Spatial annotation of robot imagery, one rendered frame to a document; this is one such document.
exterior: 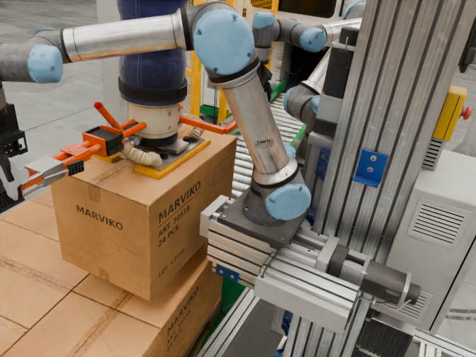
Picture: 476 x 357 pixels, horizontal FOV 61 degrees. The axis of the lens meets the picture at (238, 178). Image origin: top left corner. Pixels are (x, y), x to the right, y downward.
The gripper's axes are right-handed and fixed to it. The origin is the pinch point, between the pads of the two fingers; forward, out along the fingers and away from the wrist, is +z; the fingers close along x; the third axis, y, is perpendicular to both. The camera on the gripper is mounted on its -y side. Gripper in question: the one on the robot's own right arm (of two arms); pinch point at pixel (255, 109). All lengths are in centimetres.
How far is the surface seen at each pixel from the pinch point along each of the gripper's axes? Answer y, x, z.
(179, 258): 42, -7, 47
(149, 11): 39, -20, -36
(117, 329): 67, -16, 66
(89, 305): 63, -32, 66
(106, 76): -69, -137, 31
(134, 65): 40, -25, -20
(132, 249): 60, -13, 33
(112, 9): -69, -129, -13
